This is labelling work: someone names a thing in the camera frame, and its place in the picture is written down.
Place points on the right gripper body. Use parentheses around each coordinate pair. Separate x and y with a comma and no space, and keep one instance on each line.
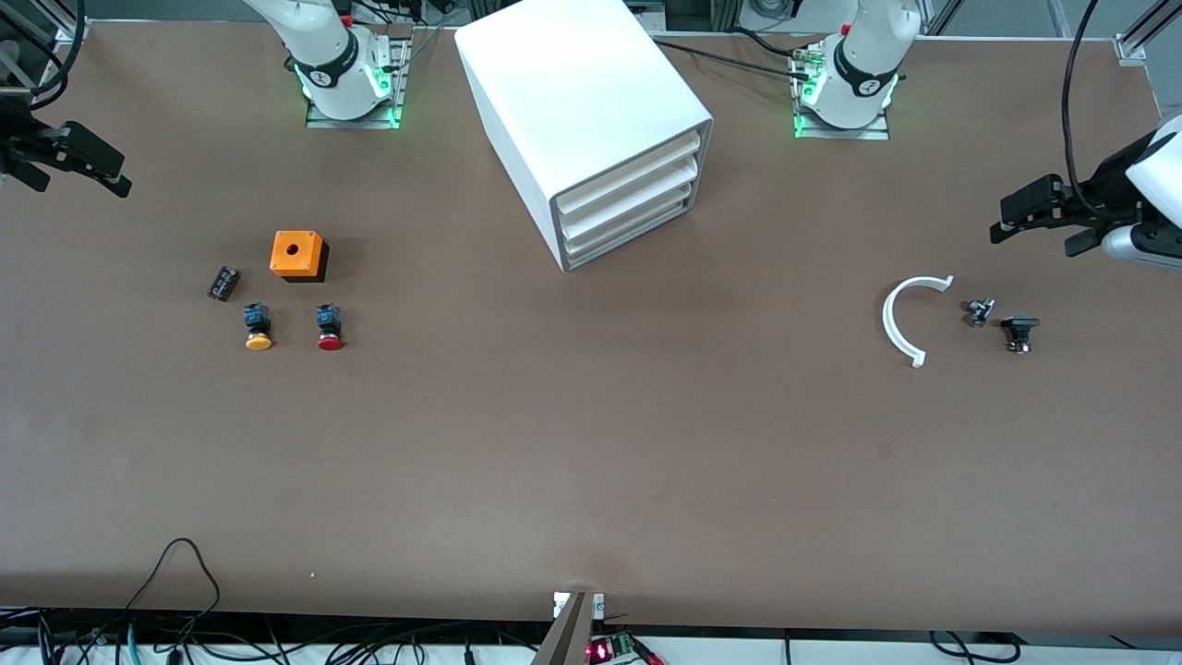
(16,140)

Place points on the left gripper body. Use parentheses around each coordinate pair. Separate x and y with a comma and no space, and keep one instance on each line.
(1105,196)

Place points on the white plastic drawer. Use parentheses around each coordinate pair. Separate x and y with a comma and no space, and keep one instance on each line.
(628,228)
(628,175)
(628,193)
(628,211)

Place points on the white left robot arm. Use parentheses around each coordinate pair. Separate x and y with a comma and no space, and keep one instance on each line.
(863,65)

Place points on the yellow mushroom push button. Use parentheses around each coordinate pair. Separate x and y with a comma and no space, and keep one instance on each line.
(258,342)

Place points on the red mushroom push button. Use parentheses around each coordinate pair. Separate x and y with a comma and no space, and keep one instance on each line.
(330,343)

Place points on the white drawer cabinet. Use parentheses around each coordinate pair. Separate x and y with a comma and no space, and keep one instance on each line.
(572,92)

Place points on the small metal connector part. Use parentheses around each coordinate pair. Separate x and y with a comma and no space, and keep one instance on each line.
(979,310)

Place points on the white curved plastic arc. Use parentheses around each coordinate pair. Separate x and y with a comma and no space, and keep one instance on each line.
(888,319)

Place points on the red LED electronics module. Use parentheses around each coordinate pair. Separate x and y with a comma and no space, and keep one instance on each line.
(605,651)

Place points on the aluminium profile bar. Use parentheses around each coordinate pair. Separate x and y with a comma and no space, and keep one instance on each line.
(568,637)

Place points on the small black switch component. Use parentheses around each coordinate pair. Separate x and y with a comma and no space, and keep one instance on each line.
(1019,325)

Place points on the aluminium corner profile bracket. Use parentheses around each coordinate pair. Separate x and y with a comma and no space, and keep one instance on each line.
(72,30)
(1134,44)

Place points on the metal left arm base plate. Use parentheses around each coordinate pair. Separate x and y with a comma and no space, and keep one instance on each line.
(877,134)

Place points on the orange button enclosure box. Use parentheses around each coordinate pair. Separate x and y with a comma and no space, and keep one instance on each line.
(309,259)

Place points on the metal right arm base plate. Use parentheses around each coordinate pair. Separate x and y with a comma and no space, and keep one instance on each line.
(395,102)

